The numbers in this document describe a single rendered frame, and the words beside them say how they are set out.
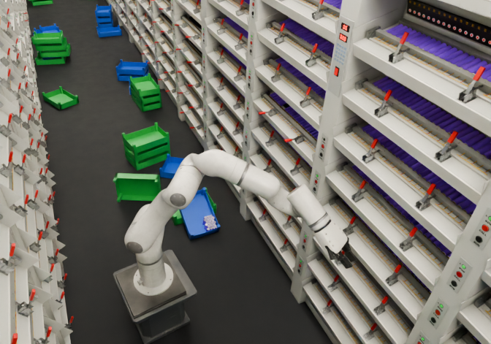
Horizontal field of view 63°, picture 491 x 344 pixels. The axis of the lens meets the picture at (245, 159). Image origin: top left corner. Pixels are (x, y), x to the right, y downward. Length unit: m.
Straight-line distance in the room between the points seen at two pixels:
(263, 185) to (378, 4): 0.71
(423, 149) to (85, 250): 2.08
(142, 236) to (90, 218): 1.24
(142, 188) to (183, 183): 1.54
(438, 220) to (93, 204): 2.29
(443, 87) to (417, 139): 0.19
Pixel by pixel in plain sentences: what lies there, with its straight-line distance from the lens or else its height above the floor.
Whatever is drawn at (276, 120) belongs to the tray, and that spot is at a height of 0.92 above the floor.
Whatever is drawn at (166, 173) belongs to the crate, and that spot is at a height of 0.05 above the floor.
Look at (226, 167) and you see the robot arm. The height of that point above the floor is 1.13.
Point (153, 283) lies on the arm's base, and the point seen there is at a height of 0.36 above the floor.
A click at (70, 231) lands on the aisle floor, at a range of 2.88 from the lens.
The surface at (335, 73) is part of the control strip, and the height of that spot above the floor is 1.36.
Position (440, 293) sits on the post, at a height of 0.92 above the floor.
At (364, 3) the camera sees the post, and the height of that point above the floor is 1.62.
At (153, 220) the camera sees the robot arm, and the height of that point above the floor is 0.80.
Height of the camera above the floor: 1.97
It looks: 36 degrees down
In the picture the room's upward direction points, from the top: 3 degrees clockwise
